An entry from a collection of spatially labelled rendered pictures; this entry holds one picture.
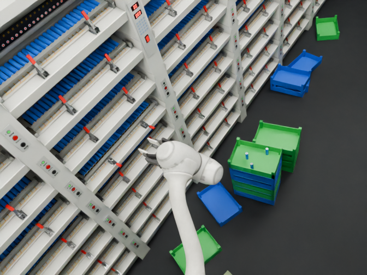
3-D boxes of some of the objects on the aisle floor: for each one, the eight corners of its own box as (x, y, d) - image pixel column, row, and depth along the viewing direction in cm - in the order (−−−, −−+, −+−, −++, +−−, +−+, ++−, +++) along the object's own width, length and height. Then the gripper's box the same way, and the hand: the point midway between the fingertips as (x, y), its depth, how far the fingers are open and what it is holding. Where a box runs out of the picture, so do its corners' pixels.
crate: (242, 211, 223) (242, 207, 217) (220, 227, 220) (219, 223, 213) (219, 183, 241) (217, 178, 235) (197, 197, 238) (196, 192, 232)
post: (150, 248, 222) (-56, 50, 82) (142, 259, 219) (-88, 72, 78) (131, 234, 232) (-82, 35, 92) (123, 244, 229) (-111, 54, 88)
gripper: (169, 181, 127) (135, 165, 142) (195, 148, 134) (160, 135, 149) (161, 172, 122) (126, 155, 137) (189, 137, 129) (153, 125, 144)
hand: (148, 147), depth 141 cm, fingers open, 6 cm apart
